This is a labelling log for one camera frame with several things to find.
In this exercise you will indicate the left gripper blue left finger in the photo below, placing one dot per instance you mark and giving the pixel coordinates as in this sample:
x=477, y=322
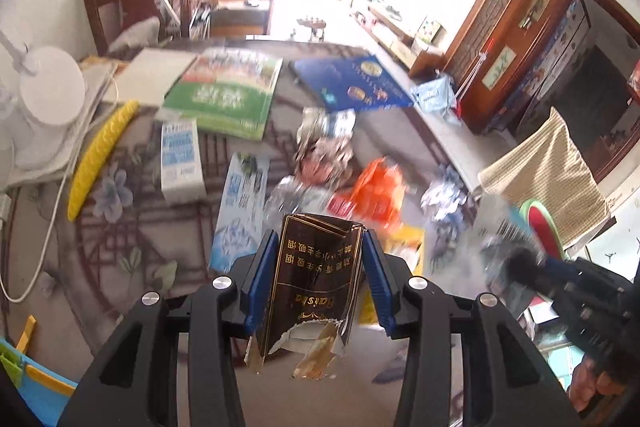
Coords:
x=132, y=381

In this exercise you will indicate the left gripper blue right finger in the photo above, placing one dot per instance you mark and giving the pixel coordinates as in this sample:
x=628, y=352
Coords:
x=506, y=381

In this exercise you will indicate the red bin with green rim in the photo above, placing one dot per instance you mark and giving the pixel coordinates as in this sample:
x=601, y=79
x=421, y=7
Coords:
x=541, y=222

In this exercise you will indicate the brown torn cigarette box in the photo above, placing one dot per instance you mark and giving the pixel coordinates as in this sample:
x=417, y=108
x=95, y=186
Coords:
x=313, y=294

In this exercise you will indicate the person's right hand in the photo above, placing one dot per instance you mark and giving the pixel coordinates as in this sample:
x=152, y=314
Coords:
x=586, y=384

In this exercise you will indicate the blue yellow toy bin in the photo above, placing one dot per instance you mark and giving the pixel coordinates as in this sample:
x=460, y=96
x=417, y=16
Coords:
x=45, y=392

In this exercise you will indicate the beige checkered cloth on chair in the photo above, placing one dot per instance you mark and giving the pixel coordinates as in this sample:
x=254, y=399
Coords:
x=548, y=167

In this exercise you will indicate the yellow orange snack bag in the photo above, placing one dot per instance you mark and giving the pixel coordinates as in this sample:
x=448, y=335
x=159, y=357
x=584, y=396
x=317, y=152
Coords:
x=388, y=277

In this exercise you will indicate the light blue flattened carton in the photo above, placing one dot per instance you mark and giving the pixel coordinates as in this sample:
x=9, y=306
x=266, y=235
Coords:
x=241, y=212

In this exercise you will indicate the crumpled silver blue wrapper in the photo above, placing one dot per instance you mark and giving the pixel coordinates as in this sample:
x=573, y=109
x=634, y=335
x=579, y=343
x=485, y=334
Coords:
x=443, y=204

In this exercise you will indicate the white blue milk carton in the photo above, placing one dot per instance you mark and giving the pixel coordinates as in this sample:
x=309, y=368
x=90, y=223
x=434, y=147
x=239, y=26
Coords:
x=181, y=173

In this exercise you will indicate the orange plastic bag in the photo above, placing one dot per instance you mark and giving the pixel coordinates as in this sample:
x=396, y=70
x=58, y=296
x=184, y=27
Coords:
x=379, y=192

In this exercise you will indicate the yellow textured banana-shaped object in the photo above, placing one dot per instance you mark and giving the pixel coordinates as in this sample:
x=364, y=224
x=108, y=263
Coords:
x=96, y=154

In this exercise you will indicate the light blue plastic bag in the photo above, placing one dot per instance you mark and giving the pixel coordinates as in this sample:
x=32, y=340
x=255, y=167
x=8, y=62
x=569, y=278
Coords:
x=436, y=96

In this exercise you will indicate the crumpled pink floral wrapper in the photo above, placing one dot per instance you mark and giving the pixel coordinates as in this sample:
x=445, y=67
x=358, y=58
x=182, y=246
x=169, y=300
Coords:
x=324, y=162

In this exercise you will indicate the white notebook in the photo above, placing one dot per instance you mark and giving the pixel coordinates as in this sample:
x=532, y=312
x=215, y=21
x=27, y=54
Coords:
x=148, y=77

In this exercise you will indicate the green cover book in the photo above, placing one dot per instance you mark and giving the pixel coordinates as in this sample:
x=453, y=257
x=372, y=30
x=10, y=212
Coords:
x=226, y=91

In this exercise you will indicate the white desk lamp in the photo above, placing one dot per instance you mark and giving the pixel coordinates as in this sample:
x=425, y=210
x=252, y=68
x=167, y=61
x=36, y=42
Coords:
x=50, y=95

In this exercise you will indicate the low tv cabinet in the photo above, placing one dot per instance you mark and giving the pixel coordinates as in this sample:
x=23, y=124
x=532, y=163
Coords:
x=421, y=60

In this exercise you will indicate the stack of papers under lamp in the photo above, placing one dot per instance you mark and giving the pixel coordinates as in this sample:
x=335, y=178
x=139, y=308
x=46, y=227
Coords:
x=101, y=99

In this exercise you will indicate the crushed clear plastic bottle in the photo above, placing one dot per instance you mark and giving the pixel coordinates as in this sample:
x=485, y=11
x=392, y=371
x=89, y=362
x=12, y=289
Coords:
x=317, y=124

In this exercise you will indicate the blue cover book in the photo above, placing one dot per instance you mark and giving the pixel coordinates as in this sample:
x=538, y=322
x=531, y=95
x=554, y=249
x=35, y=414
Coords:
x=357, y=83

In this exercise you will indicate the small round rolling stool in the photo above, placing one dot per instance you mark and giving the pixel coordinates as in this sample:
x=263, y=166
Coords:
x=316, y=27

